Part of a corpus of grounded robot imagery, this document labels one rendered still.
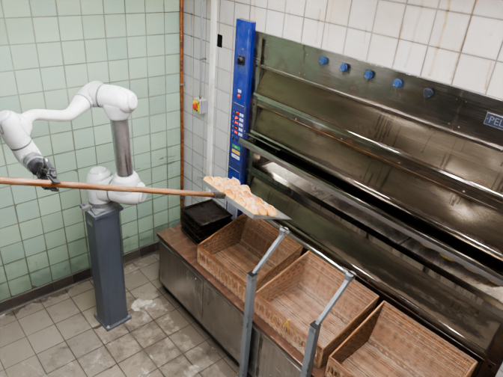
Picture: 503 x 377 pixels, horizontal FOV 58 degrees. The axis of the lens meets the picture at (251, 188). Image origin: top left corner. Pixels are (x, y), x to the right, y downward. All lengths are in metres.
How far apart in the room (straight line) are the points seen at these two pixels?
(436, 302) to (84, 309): 2.55
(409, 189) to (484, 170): 0.39
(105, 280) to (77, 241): 0.64
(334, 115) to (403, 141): 0.44
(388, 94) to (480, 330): 1.25
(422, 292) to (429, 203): 0.51
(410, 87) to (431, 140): 0.27
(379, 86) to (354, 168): 0.48
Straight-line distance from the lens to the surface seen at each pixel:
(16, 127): 2.29
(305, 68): 2.73
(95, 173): 2.95
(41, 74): 3.27
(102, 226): 3.07
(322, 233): 2.90
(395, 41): 2.34
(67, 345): 3.60
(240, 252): 3.33
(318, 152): 2.73
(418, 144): 2.34
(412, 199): 2.43
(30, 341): 3.71
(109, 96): 2.60
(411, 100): 2.34
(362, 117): 2.50
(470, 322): 2.57
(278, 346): 2.76
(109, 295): 3.44
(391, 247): 2.61
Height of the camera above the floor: 2.60
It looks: 29 degrees down
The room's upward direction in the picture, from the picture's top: 5 degrees clockwise
